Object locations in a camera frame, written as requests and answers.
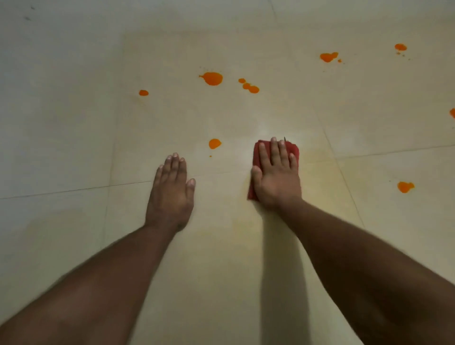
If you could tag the person's right forearm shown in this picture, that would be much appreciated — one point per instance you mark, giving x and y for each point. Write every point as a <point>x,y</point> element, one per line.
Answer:
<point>373,284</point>

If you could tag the red cloth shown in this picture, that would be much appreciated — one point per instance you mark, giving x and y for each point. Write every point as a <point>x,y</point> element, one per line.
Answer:
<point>293,147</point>

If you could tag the cream tiled floor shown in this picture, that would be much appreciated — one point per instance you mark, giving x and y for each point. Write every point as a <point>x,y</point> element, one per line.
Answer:
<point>71,142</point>

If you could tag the person's right hand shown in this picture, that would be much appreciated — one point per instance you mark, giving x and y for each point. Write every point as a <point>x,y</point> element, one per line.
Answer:
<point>279,185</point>

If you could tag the orange liquid spill drops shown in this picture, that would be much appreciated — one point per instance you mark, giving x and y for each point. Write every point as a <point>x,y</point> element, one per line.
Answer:
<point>212,79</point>

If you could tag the person's left hand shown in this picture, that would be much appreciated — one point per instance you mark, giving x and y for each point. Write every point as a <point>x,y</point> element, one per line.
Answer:
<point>170,202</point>

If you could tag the person's left forearm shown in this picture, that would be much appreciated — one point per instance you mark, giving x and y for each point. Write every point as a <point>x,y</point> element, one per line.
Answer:
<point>89,291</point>

